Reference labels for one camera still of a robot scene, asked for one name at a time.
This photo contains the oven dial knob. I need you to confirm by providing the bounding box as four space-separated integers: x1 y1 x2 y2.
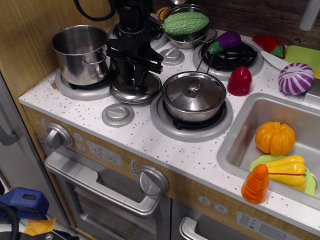
46 122 74 150
137 165 170 197

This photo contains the purple white toy onion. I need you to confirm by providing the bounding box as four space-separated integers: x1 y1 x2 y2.
278 62 315 95

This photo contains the front silver counter knob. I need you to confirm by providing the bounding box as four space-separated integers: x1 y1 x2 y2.
101 103 135 128

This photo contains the silver faucet pipe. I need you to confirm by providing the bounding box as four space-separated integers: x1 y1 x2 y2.
299 0 320 31

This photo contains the green toy bitter gourd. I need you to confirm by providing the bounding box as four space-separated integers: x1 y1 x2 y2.
162 12 210 36

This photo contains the silver oven door handle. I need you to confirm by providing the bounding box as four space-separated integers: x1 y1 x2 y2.
45 152 159 218

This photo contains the back right stove burner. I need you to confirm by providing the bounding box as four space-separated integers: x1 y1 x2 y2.
192 41 264 82

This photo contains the black cable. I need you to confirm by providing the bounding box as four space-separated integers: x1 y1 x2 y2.
0 201 20 240

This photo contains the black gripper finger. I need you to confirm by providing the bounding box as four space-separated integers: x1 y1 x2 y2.
117 57 135 81
134 64 149 86

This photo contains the red toy pepper half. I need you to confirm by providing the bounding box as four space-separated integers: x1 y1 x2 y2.
226 66 253 97

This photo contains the left oven dial knob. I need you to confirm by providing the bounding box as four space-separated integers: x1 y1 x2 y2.
46 122 74 150

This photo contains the blue device on floor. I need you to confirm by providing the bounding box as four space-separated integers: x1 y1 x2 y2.
0 187 50 219

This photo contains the grey fridge door handle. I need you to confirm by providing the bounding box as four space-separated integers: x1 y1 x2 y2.
0 100 20 147

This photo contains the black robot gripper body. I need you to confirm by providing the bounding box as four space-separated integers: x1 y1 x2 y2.
104 32 163 74

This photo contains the green toy cutting board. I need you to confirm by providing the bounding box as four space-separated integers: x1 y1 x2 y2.
284 45 320 72

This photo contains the purple toy eggplant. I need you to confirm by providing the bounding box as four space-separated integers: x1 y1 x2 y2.
207 31 242 55

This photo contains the yellow toy at back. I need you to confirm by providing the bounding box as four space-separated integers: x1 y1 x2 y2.
156 6 172 21

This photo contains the light green toy plate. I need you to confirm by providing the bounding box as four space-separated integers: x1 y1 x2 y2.
250 154 316 196

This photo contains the small steel pan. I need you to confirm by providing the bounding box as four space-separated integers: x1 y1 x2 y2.
161 48 227 123

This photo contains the white toy knife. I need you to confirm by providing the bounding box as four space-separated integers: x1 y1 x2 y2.
260 51 290 71

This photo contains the red toy chili pepper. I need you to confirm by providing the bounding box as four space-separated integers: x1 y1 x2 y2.
252 34 286 59

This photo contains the silver counter knob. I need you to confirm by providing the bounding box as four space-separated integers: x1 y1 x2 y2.
101 103 135 128
160 46 185 66

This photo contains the front left stove burner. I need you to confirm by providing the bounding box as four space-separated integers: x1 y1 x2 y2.
55 60 119 101

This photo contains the back silver counter knob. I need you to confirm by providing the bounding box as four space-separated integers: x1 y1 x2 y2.
160 46 185 66

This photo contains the right cabinet door handle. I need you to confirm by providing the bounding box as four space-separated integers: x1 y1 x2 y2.
179 216 207 240

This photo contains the tall steel stock pot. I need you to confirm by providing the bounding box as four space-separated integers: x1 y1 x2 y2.
52 25 112 86

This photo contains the steel lid on pan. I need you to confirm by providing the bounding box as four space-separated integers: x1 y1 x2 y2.
164 76 225 111

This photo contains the steel bowl at back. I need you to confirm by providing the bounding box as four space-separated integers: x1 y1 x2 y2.
163 4 217 49

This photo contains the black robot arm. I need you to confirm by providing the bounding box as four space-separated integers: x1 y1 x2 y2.
105 0 164 87

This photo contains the front right stove burner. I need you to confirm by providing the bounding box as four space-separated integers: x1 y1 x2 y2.
150 96 233 143

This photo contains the yellow paper scrap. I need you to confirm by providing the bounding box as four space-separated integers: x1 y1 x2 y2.
24 218 56 236

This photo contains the orange toy carrot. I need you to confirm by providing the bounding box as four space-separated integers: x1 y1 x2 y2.
241 164 269 204

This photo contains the orange toy pumpkin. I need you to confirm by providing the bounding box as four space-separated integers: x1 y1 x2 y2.
255 121 296 156

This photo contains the steel pot lid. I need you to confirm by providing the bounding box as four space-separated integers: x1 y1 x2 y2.
109 72 162 104

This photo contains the yellow toy banana bunch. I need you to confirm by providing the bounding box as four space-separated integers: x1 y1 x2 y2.
265 155 306 191

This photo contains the right oven dial knob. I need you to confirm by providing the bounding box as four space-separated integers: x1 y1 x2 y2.
137 165 170 197

